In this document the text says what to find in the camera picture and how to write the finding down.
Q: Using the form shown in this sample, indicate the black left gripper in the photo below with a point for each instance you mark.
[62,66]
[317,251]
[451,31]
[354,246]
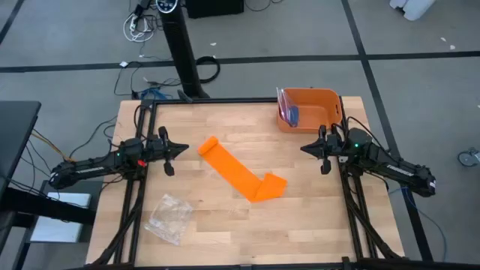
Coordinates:
[155,146]

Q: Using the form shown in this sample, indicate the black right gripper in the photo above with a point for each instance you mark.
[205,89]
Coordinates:
[333,146]

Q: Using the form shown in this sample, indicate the orange elastic bandage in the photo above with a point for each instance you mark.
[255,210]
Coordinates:
[232,168]

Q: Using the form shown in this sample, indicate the clear plastic zip bag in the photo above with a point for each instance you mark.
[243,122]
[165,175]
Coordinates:
[168,219]

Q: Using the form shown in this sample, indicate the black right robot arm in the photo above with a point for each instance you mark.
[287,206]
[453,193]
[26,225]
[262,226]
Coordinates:
[393,168]

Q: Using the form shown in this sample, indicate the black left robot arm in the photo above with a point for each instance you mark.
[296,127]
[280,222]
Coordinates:
[90,168]

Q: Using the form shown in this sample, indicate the orange plastic bin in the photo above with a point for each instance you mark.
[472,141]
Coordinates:
[318,112]

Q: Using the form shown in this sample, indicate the plastic bag with blue item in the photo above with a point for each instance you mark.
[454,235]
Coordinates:
[288,110]

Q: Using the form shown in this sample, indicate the small white plug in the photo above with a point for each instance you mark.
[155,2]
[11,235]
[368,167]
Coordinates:
[123,64]

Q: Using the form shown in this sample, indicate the black tower fan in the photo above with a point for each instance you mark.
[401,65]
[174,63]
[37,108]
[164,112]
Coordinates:
[180,45]

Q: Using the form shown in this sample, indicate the white box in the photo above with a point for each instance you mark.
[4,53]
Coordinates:
[56,228]

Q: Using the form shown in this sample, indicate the black power brick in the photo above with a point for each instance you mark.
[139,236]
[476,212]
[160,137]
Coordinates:
[142,5]

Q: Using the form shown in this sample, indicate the grey caster wheel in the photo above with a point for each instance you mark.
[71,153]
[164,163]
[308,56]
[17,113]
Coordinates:
[467,158]

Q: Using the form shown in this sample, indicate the black desk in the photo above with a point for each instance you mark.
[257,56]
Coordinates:
[15,131]

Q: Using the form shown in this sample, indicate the white bulky object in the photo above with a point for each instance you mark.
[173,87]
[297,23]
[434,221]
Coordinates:
[412,7]

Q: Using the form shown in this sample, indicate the silver metal bracket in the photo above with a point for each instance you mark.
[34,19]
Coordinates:
[343,159]

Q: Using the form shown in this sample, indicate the black aluminium table frame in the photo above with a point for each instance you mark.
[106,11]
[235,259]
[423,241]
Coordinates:
[225,100]

